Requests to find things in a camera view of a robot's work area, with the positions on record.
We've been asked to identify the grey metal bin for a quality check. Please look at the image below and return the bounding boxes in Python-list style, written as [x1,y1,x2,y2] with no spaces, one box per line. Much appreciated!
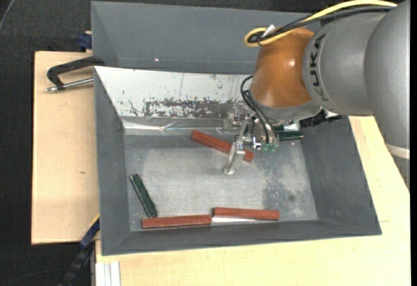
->
[90,0,382,256]

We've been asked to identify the pale cardboard board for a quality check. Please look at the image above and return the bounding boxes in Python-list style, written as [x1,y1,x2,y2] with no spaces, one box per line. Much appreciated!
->
[31,51,100,245]

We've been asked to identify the black cylinder on white bracket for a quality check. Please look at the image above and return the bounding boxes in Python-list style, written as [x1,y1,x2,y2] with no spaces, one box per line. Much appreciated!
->
[276,111,326,143]

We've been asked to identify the red-brown flat block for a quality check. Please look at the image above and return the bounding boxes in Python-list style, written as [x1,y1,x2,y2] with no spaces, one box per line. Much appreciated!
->
[190,130,255,164]
[141,214,213,230]
[211,207,281,222]

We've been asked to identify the dark green flat block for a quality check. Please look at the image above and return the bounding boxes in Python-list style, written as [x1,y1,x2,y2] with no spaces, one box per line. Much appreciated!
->
[128,173,159,219]

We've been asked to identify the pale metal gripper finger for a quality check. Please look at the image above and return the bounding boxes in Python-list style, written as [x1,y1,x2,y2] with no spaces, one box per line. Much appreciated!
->
[223,143,238,176]
[232,143,246,175]

